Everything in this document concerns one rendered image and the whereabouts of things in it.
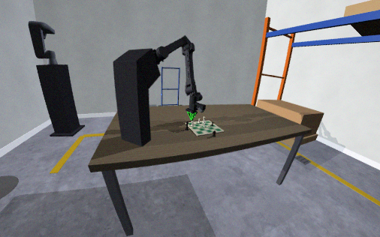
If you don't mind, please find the green and white chessboard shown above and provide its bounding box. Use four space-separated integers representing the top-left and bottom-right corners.
188 120 224 136

